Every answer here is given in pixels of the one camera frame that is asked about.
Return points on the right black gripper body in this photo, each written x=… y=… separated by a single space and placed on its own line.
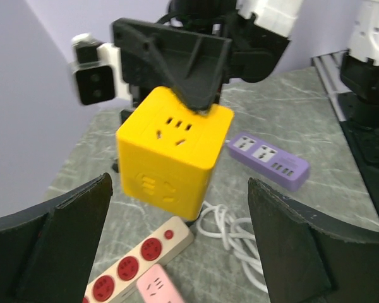
x=255 y=51

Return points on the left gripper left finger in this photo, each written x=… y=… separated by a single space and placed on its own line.
x=47 y=251

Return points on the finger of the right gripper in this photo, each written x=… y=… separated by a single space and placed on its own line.
x=191 y=64

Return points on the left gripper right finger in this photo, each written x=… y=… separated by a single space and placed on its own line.
x=308 y=256

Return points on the yellow cube socket adapter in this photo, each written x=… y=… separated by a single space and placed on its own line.
x=167 y=153

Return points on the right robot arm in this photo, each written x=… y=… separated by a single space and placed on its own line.
x=353 y=26

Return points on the purple power strip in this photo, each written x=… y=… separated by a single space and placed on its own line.
x=284 y=168

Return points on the pink power strip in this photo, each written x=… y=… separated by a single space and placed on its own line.
x=155 y=286

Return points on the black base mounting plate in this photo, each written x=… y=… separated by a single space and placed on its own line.
x=369 y=173

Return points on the beige red power strip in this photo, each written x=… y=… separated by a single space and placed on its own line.
x=117 y=282

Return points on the aluminium frame rail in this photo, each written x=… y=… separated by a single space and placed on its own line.
x=328 y=68

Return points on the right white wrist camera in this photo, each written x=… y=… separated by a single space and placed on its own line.
x=97 y=70

